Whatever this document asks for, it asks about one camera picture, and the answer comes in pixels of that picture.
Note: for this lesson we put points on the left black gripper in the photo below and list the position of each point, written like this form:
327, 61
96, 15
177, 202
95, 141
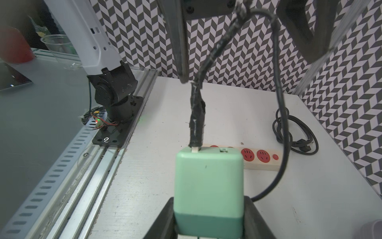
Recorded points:
311, 44

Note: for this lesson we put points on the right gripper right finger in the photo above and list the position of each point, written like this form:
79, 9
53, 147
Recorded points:
254, 226

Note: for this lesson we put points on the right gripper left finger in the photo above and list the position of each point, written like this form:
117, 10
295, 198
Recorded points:
164, 226

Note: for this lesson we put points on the green power adapter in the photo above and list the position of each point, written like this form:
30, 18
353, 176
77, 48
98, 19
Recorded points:
209, 193

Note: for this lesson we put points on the cream power strip red sockets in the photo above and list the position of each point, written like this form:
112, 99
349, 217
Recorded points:
257, 158

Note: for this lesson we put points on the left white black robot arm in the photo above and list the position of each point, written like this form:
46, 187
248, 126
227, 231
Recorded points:
98, 56

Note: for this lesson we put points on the lilac plastic bowl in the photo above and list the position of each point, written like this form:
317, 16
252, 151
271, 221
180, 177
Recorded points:
371, 230

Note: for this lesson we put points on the clear plastic cup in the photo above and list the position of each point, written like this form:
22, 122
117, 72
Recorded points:
62, 49

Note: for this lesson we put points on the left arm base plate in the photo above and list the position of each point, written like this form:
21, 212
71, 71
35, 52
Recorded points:
115, 129

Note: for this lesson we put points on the aluminium front rail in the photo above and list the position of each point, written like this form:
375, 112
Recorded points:
75, 180

